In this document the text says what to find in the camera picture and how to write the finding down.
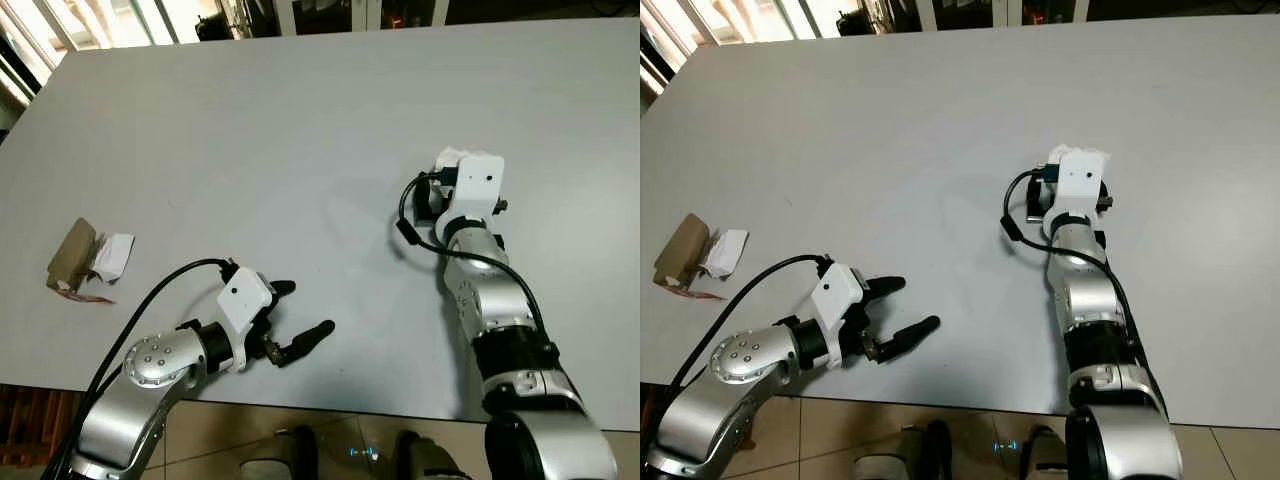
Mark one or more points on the white tissue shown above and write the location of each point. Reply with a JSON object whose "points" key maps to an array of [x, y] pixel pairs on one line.
{"points": [[450, 156], [1062, 153]]}

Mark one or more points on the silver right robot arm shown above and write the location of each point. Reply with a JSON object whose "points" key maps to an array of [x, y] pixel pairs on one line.
{"points": [[1090, 300], [500, 310]]}

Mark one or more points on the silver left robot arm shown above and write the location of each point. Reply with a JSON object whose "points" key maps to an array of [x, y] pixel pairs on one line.
{"points": [[745, 360], [150, 365]]}

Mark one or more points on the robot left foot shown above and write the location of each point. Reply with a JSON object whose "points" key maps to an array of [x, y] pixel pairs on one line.
{"points": [[905, 455], [280, 455]]}

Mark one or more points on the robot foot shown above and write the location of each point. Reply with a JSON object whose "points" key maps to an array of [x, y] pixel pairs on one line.
{"points": [[425, 458], [1045, 455], [905, 455], [280, 455]]}

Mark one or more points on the white crumpled paper wrapper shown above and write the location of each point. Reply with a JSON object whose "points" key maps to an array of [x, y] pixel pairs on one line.
{"points": [[725, 252], [113, 255]]}

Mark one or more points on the red torn wrapper scrap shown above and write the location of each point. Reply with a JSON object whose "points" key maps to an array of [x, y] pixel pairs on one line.
{"points": [[700, 293], [92, 297]]}

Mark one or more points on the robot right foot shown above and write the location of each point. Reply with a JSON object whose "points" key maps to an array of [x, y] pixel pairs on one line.
{"points": [[1045, 455], [425, 458]]}

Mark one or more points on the brown crumpled paper bag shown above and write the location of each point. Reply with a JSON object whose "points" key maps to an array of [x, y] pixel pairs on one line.
{"points": [[682, 250], [72, 252]]}

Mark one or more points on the brown wooden furniture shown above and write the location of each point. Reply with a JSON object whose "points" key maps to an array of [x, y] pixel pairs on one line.
{"points": [[30, 420], [650, 410]]}

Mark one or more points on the black object by window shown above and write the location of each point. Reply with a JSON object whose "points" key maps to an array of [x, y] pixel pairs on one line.
{"points": [[860, 20], [215, 24]]}

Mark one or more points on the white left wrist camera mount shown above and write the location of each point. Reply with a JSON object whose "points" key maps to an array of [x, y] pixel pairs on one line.
{"points": [[245, 298], [838, 295]]}

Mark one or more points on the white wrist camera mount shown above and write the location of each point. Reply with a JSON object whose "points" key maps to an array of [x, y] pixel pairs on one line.
{"points": [[478, 180], [1080, 178], [838, 295], [245, 298]]}

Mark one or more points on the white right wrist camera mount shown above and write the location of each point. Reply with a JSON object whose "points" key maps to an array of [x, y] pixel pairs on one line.
{"points": [[478, 180], [1080, 178]]}

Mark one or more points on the white window frame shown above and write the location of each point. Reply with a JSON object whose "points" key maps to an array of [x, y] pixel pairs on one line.
{"points": [[285, 15], [925, 12]]}

